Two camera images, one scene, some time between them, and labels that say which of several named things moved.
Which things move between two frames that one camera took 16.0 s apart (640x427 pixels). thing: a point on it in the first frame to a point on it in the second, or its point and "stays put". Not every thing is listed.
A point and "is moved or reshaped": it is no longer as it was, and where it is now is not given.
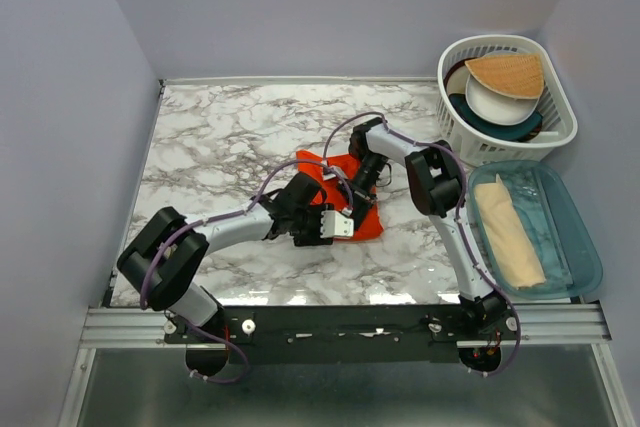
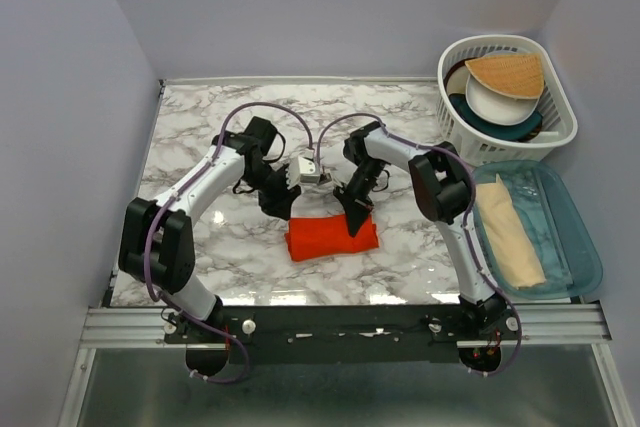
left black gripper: [314, 239] to [280, 203]
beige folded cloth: [508, 234] stays put
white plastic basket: [559, 120] stays put
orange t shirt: [339, 166] is moved or reshaped
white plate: [496, 106] stays put
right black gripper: [361, 200] stays put
